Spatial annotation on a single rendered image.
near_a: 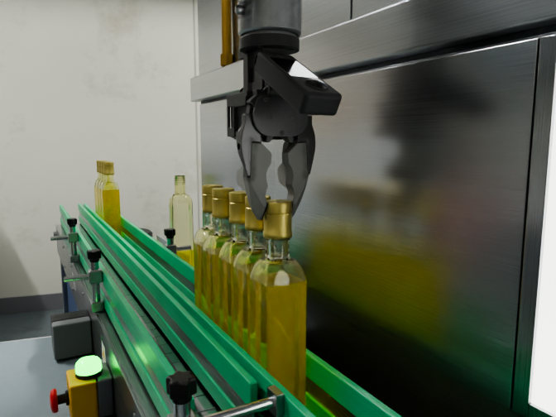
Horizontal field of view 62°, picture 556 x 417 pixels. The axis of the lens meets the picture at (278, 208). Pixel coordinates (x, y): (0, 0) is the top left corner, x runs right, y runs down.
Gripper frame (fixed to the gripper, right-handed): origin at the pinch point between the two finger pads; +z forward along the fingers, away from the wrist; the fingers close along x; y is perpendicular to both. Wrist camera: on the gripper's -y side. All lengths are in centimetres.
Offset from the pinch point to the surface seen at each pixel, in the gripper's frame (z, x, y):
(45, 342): 40, 25, 73
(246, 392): 20.4, 6.1, -3.5
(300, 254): 10.2, -12.1, 14.6
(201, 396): 27.3, 7.0, 9.6
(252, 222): 2.3, 1.1, 4.7
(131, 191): 28, -43, 312
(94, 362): 30.1, 18.1, 33.8
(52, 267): 83, 13, 323
